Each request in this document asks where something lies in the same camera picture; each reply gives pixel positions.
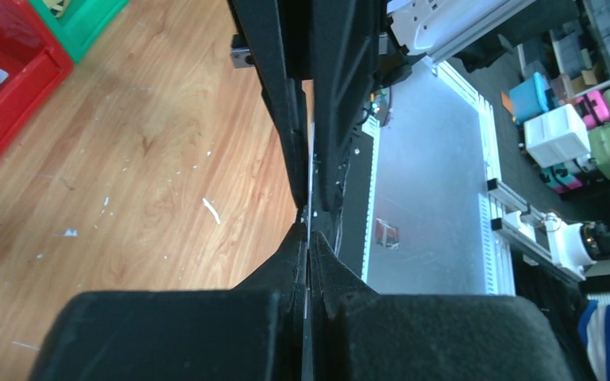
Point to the green plastic bin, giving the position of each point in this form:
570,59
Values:
77,24

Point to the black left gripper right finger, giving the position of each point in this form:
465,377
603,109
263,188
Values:
358,334

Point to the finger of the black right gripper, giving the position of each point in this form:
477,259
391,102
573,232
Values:
260,25
345,55

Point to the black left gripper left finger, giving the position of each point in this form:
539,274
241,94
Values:
252,331

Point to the white storage box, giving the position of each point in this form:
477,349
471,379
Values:
555,137

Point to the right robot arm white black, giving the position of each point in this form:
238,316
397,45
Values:
412,30

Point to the red plastic bin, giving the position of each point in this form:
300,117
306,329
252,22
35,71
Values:
35,62

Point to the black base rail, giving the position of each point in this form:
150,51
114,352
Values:
357,185

